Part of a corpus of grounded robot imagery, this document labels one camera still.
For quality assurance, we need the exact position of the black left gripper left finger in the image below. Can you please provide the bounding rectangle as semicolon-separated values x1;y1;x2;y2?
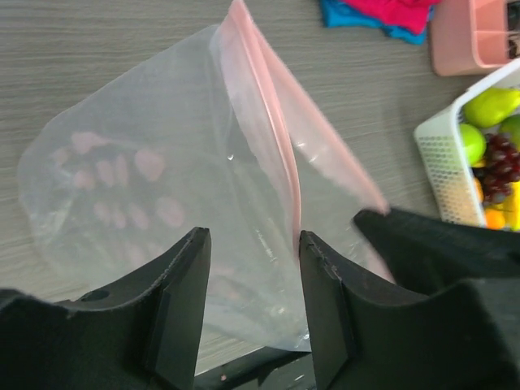
1;227;211;389

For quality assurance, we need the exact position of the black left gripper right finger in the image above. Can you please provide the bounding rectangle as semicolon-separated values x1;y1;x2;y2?
300;232;519;389

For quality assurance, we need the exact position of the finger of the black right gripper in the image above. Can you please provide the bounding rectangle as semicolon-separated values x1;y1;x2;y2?
352;209;519;301

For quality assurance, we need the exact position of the green apple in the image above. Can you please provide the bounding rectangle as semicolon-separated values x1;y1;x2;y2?
459;123;487;166

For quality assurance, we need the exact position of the red grape bunch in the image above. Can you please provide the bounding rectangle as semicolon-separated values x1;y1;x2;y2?
473;132;519;206

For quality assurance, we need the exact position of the yellow green pear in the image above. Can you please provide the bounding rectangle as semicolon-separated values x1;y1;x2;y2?
462;87;519;128

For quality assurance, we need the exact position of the clear pink zip top bag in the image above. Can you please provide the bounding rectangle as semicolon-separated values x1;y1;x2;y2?
17;1;390;374

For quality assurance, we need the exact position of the dark green lime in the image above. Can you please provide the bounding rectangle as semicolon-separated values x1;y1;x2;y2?
498;114;520;149

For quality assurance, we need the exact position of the white plastic mesh basket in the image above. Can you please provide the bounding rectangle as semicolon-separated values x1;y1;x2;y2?
414;59;519;227

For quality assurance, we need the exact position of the pink divided plastic tray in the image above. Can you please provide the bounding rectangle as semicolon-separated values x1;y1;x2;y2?
428;0;519;76

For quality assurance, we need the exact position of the red folded cloth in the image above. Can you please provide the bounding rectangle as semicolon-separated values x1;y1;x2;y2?
343;0;439;34

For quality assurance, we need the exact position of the blue folded cloth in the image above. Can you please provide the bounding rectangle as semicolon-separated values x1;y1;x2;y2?
319;0;427;46

